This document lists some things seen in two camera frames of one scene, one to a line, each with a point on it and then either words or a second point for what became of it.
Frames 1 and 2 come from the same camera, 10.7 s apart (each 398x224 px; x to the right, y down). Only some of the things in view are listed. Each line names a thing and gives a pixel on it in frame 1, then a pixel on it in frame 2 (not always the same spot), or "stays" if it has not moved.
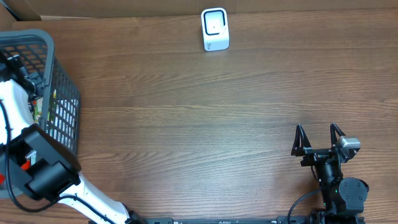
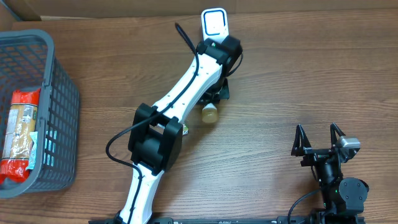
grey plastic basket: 29,56 stays
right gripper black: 301,147 stays
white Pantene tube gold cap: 62,120 to 210,114
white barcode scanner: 215,28 stays
